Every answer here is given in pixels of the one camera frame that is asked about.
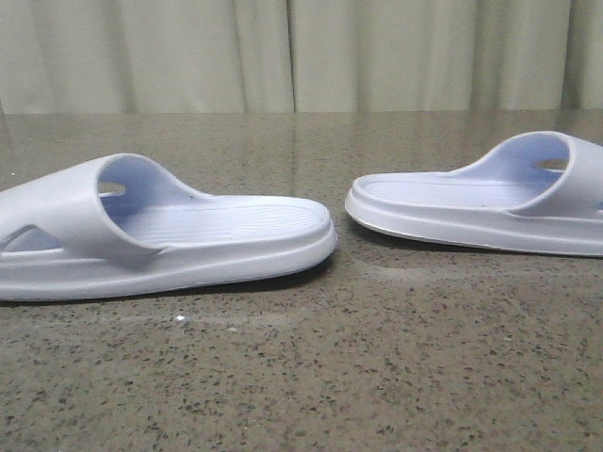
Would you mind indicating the light blue slipper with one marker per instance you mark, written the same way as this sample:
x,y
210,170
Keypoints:
x,y
538,192
122,225

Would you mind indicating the pale green curtain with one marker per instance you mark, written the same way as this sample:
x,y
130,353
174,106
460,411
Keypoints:
x,y
298,56

